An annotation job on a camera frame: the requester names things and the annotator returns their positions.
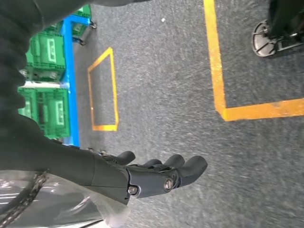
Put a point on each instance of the silver robot body shell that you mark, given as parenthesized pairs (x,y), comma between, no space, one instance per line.
(66,201)

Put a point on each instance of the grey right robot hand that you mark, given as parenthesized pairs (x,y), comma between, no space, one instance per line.
(106,176)

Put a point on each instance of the blue metal shelf rack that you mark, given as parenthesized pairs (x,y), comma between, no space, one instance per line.
(71,94)

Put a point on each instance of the yellow floor tape square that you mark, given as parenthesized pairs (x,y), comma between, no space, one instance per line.
(115,94)

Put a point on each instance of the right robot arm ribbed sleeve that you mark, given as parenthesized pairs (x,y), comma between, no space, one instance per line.
(11,47)

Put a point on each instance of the green folded plastic crate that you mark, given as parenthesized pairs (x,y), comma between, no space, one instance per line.
(53,27)
(50,116)
(44,53)

